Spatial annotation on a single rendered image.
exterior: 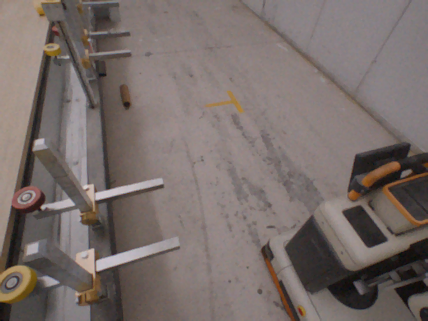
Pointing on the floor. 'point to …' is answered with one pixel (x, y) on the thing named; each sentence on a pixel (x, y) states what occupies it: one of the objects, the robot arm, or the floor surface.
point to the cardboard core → (125, 95)
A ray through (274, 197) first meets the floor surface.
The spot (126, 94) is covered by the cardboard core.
